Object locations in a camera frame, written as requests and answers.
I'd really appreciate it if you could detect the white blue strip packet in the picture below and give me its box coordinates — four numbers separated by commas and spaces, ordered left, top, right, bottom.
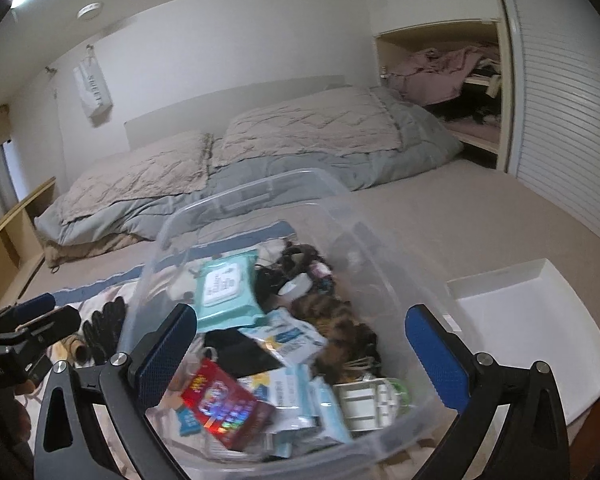
240, 310, 328, 363

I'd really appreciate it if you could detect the teal wet wipes pack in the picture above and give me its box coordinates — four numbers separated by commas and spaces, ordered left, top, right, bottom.
192, 252, 268, 333

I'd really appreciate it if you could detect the cream closet shelf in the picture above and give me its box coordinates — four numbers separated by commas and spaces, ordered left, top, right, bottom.
372, 17, 511, 171

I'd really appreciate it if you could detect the white hanging bag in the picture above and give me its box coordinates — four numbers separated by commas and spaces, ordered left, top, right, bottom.
72, 47, 115, 121

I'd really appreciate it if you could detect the colourful small scrunchie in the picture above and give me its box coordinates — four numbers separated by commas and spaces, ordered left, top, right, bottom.
312, 265, 336, 293

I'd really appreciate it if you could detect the cardboard tube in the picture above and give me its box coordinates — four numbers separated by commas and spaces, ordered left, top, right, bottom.
55, 337, 93, 367

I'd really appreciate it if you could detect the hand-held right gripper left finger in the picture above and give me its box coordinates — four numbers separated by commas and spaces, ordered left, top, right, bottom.
32, 302, 198, 480

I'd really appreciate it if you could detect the blue face mask packet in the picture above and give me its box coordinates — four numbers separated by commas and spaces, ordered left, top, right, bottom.
280, 365, 356, 446

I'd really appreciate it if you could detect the dark clothes pile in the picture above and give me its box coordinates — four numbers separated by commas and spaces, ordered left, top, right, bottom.
425, 92, 501, 123

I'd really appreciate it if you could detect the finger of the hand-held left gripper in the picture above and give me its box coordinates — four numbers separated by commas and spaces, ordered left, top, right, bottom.
0, 293, 57, 336
14, 304, 82, 349

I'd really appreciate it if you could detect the white round case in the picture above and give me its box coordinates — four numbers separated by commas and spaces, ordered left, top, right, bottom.
279, 272, 312, 303

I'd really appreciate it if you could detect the dark hair ties bundle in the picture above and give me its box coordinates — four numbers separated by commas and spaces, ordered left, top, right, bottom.
275, 242, 331, 281

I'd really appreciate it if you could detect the small blue sachet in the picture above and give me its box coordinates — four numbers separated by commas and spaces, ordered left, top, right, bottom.
175, 405, 201, 438

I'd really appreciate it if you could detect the clear plastic storage bin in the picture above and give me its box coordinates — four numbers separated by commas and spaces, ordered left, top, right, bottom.
130, 167, 473, 466

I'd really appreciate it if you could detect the wooden shelf unit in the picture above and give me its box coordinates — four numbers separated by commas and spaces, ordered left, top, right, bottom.
0, 176, 58, 301

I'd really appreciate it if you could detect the black cloth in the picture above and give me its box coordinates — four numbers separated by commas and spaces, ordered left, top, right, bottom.
202, 327, 286, 378

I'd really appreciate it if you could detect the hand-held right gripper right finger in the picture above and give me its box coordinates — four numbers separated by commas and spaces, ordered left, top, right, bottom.
404, 302, 571, 480

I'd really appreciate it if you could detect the mottled brown furry scrunchie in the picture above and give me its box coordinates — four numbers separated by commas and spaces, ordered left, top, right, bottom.
290, 292, 381, 376

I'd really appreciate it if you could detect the printed blanket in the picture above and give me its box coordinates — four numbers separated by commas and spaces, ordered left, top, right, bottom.
10, 220, 291, 480

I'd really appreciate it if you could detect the black glove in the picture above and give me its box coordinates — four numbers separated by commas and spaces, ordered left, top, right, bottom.
82, 296, 128, 366

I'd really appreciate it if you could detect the pink clothes pile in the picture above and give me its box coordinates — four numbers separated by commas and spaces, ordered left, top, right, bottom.
387, 45, 491, 106

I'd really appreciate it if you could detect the white bin lid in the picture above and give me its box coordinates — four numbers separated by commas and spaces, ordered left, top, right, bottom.
445, 257, 600, 428

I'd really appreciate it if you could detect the beige textured pillow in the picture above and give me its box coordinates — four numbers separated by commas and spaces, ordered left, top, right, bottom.
212, 85, 406, 168
60, 130, 216, 226

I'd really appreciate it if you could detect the white louvered door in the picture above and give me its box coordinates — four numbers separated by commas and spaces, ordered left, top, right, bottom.
495, 0, 600, 251

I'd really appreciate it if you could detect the beige fleece blanket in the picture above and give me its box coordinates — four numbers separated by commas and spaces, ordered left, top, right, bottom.
42, 232, 141, 271

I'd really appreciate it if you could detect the person's left hand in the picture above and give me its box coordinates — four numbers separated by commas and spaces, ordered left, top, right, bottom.
9, 379, 35, 447

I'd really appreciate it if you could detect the grey blue duvet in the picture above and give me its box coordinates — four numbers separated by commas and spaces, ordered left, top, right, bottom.
34, 87, 465, 241

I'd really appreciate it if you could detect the white plastic rack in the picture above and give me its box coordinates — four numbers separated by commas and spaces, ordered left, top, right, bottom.
332, 377, 398, 433

